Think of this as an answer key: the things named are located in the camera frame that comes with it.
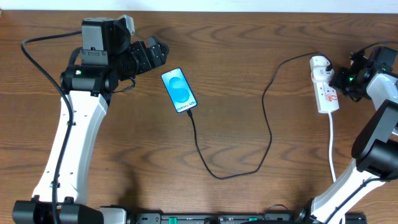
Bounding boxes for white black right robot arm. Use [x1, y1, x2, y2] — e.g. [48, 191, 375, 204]
[299, 41, 397, 223]

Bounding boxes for white power strip cord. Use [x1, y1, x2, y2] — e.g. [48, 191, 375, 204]
[328, 113, 338, 183]

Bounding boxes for black USB charging cable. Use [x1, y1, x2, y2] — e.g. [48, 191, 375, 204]
[185, 51, 333, 180]

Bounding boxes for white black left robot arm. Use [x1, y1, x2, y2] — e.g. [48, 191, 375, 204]
[12, 15, 169, 223]

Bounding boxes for white power strip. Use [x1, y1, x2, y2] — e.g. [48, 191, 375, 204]
[310, 56, 339, 114]

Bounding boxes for blue Galaxy smartphone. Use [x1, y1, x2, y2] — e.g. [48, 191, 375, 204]
[161, 67, 198, 113]

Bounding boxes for white USB charger plug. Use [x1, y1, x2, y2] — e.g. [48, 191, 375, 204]
[311, 67, 335, 83]

